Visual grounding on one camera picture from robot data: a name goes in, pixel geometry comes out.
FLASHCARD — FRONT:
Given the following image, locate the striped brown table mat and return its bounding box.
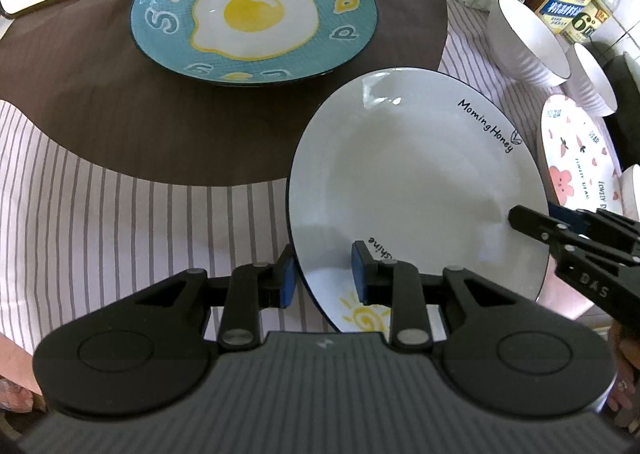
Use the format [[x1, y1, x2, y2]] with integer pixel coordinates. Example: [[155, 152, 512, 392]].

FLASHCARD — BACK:
[[0, 0, 640, 385]]

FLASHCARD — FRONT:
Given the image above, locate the yellow label cooking wine bottle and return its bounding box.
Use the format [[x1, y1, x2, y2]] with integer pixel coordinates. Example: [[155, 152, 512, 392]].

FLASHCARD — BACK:
[[534, 0, 603, 46]]

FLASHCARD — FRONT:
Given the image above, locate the white Morning Honey plate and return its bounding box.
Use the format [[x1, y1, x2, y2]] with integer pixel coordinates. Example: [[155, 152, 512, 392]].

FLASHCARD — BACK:
[[286, 68, 548, 333]]

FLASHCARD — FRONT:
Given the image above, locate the black pot with glass lid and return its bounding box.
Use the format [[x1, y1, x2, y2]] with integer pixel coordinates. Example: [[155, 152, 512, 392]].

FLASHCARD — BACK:
[[604, 53, 640, 170]]

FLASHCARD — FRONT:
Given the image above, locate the white ribbed bowl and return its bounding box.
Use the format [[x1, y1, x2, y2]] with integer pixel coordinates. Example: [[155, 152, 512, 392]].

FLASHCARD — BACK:
[[487, 0, 570, 88], [564, 44, 617, 118], [620, 165, 640, 221]]

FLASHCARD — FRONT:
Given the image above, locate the blue fried egg plate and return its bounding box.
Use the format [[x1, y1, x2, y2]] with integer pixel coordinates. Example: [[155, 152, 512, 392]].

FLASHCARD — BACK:
[[129, 0, 378, 86]]

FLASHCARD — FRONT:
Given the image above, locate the white pink patterned plate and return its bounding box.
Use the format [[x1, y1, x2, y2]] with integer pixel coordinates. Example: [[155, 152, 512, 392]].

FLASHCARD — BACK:
[[538, 94, 623, 214]]

